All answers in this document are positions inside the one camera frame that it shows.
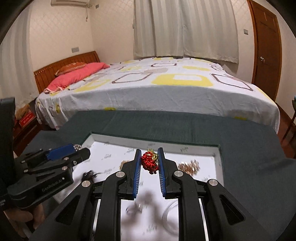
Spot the red knot gold earring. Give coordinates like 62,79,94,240
140,149,159,175

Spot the black bead pendant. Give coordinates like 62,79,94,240
81,170,100,188

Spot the gold pearl brooch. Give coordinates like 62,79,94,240
178,160,200,176

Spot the silver rhinestone hair clip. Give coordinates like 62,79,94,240
73,144,82,151

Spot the rose gold rhinestone brooch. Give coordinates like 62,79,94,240
119,160,130,170

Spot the green jewelry tray box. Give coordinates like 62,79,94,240
52,131,225,241

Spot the left hand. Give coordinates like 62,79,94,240
4,204,45,238

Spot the dark wooden nightstand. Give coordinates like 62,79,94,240
13,109,55,156

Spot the red box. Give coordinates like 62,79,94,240
18,111,36,128

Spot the white jade bangle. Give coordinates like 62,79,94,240
162,201,179,237

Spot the pink pillow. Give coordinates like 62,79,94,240
43,62,110,93

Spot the wooden headboard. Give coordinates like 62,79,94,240
33,51,101,95

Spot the bed with patterned sheet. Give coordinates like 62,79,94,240
35,57,280,131

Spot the orange patterned pillow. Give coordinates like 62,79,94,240
55,62,87,76

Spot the dark green table cloth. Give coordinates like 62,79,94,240
25,110,295,240

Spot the wooden chair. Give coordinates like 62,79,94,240
282,97,296,141

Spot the beige curtain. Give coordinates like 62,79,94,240
133,1,239,64

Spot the white air conditioner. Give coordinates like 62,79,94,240
51,0,90,6

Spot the brown wooden door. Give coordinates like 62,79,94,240
248,1,282,101

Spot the wall outlet plate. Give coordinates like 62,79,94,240
71,47,80,53

